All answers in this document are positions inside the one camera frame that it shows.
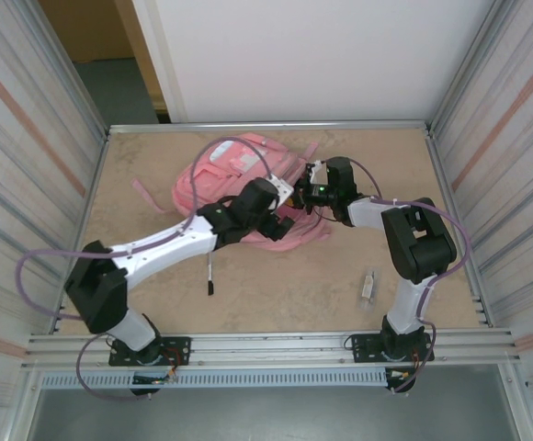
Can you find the pink student backpack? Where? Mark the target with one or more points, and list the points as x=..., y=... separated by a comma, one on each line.
x=211, y=184

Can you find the black white marker pen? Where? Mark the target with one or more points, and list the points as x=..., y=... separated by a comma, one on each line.
x=211, y=287

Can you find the aluminium table side rail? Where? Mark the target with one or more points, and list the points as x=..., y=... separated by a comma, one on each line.
x=445, y=184
x=82, y=234

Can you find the aluminium frame post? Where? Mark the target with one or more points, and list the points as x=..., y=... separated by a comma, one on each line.
x=464, y=69
x=75, y=69

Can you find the thin aluminium table rail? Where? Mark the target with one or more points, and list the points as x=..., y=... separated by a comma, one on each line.
x=271, y=126

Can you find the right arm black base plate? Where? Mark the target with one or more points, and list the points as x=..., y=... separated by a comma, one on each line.
x=363, y=347

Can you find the wide aluminium mounting rail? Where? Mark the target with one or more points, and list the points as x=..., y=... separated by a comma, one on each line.
x=271, y=344

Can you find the small circuit board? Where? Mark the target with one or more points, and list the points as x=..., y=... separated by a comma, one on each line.
x=154, y=380

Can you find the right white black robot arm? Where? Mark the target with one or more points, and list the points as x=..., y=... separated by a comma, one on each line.
x=422, y=243

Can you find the corrugated translucent side panel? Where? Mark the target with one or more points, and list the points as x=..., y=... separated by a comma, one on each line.
x=514, y=138
x=9, y=138

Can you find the small clear tube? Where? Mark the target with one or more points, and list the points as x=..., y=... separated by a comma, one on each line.
x=368, y=289

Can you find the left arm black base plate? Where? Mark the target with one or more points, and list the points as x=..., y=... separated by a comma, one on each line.
x=177, y=351

